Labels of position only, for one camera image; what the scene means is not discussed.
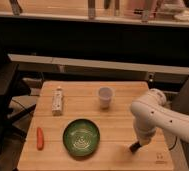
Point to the white plastic cup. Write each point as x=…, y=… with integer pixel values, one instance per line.
x=105, y=95

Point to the white tube package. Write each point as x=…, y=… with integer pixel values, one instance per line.
x=57, y=102

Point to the orange carrot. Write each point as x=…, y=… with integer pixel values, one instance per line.
x=40, y=139

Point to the green round plate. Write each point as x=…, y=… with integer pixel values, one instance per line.
x=81, y=138

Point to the black eraser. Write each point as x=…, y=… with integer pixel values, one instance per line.
x=134, y=147

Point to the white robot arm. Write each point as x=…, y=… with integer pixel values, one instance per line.
x=149, y=113

